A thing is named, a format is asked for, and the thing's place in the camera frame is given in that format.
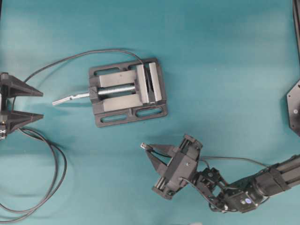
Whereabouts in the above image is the black frame rail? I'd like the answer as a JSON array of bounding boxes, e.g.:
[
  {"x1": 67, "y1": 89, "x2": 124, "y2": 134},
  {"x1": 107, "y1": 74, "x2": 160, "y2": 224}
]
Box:
[{"x1": 292, "y1": 0, "x2": 300, "y2": 55}]

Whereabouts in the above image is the black female connector cable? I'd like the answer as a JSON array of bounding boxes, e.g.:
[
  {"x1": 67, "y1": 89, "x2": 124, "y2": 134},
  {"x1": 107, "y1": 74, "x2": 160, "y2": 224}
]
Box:
[{"x1": 13, "y1": 48, "x2": 144, "y2": 113}]

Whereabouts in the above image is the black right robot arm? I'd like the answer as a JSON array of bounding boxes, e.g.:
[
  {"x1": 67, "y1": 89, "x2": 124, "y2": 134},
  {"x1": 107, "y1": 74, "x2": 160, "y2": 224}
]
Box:
[{"x1": 141, "y1": 135, "x2": 300, "y2": 213}]

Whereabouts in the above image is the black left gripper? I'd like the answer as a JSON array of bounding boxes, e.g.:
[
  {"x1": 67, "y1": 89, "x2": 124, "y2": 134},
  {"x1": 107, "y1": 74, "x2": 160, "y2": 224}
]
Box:
[{"x1": 0, "y1": 72, "x2": 44, "y2": 140}]

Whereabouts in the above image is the black looped cable on table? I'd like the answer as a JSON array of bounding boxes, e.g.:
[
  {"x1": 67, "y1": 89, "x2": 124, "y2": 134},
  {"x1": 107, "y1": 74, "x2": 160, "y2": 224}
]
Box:
[{"x1": 0, "y1": 127, "x2": 68, "y2": 216}]

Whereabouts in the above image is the black and steel bench vise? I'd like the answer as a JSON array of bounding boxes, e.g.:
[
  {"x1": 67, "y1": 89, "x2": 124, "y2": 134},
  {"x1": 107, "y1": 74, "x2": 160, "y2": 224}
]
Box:
[{"x1": 52, "y1": 58, "x2": 168, "y2": 128}]

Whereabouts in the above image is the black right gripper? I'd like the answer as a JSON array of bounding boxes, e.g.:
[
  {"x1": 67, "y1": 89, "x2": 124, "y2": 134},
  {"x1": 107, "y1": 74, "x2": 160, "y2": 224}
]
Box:
[{"x1": 145, "y1": 135, "x2": 203, "y2": 200}]

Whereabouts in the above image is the black USB cable with plug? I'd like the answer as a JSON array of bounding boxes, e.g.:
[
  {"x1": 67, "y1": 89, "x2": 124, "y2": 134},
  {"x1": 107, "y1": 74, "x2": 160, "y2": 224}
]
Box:
[{"x1": 140, "y1": 142, "x2": 270, "y2": 168}]

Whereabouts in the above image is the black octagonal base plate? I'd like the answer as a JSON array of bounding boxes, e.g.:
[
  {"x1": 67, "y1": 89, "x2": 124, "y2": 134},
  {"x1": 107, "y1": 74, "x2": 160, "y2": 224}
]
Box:
[{"x1": 286, "y1": 81, "x2": 300, "y2": 136}]

